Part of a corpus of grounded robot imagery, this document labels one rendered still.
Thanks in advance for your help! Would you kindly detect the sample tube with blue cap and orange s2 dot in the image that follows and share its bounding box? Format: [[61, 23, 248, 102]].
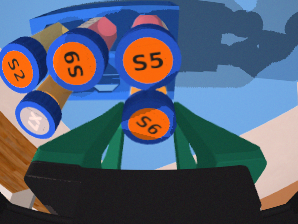
[[0, 22, 69, 94]]

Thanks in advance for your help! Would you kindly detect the blue tube rack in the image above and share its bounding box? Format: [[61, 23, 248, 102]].
[[29, 1, 179, 101]]

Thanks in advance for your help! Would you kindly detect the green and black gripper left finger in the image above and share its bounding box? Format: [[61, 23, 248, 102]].
[[31, 102, 124, 169]]

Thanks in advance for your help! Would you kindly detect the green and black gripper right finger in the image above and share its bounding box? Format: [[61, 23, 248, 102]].
[[173, 102, 267, 184]]

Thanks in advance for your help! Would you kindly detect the blue table mat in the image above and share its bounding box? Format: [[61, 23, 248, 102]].
[[0, 0, 298, 170]]

